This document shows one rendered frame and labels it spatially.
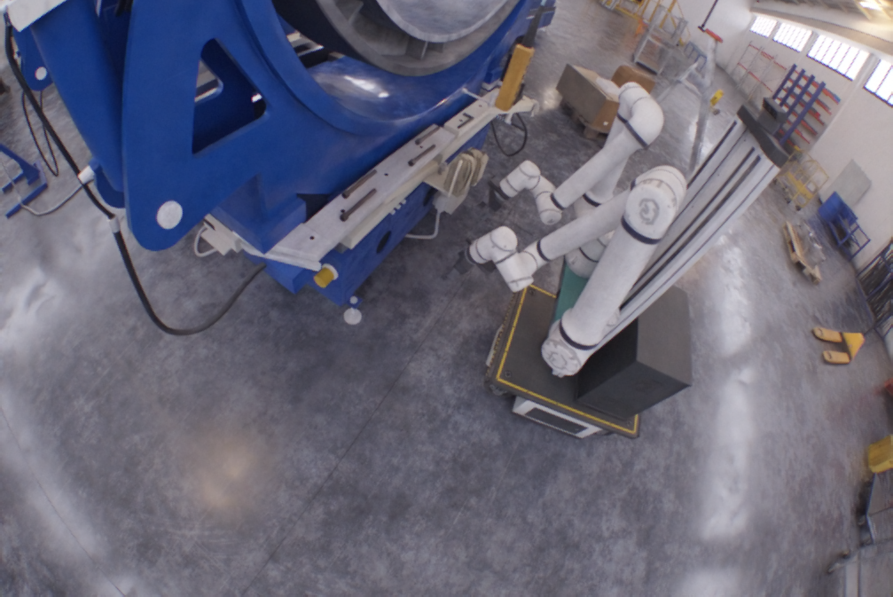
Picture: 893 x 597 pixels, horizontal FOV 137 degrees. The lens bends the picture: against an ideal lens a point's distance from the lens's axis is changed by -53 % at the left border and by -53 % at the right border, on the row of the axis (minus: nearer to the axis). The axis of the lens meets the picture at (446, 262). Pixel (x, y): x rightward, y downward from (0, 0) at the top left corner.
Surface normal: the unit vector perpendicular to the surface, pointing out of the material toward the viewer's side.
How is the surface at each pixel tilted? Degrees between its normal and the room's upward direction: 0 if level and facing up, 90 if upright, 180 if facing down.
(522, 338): 0
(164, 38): 90
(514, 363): 0
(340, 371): 0
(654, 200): 86
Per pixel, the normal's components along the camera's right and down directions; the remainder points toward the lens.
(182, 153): 0.85, 0.51
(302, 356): 0.24, -0.60
